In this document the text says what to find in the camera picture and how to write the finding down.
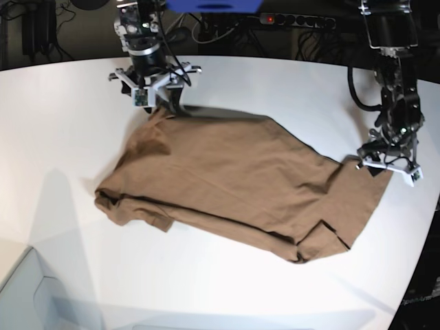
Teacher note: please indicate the black equipment on floor left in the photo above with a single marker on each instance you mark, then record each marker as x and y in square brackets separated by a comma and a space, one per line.
[38, 28]

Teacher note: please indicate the blue box at table edge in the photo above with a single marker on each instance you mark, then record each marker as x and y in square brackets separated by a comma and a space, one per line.
[214, 6]

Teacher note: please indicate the white bin at table corner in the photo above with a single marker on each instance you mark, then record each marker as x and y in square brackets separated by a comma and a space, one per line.
[32, 299]

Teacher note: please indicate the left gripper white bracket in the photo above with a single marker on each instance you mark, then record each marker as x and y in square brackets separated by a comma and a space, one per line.
[378, 156]

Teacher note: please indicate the white power strip red switch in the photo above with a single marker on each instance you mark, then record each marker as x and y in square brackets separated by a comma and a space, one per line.
[298, 21]

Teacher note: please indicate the brown t-shirt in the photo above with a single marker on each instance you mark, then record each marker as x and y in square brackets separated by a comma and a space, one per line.
[248, 180]

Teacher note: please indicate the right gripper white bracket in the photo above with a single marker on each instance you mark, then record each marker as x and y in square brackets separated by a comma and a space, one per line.
[165, 85]

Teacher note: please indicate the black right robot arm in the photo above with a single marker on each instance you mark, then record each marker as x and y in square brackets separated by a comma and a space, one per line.
[143, 37]

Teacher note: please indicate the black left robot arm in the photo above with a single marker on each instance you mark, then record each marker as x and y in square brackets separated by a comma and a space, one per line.
[392, 32]

